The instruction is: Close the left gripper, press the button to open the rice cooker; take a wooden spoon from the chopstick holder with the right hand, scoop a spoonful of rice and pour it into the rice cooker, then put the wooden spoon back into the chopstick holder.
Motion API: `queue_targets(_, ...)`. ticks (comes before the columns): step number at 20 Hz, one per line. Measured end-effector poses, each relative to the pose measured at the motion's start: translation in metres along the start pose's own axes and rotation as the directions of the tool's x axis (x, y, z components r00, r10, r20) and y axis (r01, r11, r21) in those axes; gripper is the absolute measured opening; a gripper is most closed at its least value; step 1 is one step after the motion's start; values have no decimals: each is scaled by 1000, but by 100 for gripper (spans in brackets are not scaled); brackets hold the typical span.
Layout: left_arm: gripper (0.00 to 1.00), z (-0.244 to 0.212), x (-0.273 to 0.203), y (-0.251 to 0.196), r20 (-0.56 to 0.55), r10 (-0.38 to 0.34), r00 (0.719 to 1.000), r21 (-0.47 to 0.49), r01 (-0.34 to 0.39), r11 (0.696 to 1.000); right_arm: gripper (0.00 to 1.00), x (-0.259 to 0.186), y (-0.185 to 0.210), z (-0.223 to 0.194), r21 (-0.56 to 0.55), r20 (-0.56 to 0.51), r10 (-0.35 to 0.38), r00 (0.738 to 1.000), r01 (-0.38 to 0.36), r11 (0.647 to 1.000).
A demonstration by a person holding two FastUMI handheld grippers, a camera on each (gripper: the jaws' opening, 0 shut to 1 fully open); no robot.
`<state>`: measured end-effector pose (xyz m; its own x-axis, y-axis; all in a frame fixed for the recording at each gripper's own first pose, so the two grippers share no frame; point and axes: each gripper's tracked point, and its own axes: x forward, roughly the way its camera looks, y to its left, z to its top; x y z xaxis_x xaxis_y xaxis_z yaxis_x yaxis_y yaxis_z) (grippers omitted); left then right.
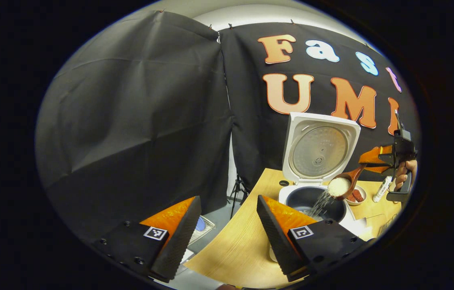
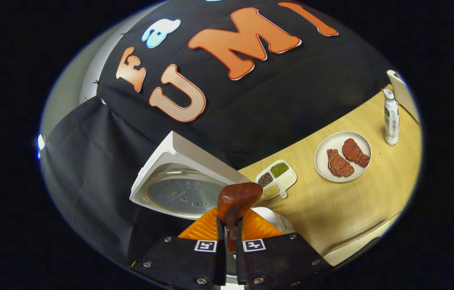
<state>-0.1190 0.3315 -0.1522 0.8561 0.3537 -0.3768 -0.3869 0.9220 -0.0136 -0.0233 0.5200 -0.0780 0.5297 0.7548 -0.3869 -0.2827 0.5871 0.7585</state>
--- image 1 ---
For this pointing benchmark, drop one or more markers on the brown wooden spoon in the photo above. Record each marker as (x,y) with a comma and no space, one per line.
(353,177)

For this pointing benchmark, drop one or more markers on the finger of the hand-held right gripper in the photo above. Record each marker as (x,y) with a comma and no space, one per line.
(380,168)
(374,154)

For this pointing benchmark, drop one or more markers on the white round plate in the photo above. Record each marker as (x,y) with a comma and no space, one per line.
(361,198)

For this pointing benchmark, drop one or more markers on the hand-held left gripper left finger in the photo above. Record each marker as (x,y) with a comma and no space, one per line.
(182,245)

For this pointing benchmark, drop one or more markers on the white rice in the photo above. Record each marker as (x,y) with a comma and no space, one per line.
(338,186)

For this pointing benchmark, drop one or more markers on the clear glass container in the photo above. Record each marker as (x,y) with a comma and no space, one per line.
(378,225)

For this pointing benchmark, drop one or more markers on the red meat piece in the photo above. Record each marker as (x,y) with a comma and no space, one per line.
(353,197)
(359,195)

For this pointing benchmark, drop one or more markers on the white rice cooker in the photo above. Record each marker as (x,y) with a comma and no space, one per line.
(319,149)

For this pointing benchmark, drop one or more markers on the blue round object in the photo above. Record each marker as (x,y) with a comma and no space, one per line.
(200,224)

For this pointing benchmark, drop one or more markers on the white drink bottle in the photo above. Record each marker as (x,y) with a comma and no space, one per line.
(382,189)

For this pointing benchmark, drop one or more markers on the black tripod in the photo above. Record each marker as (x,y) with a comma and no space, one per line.
(238,191)

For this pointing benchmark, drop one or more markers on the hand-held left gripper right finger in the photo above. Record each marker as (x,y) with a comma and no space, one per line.
(277,241)

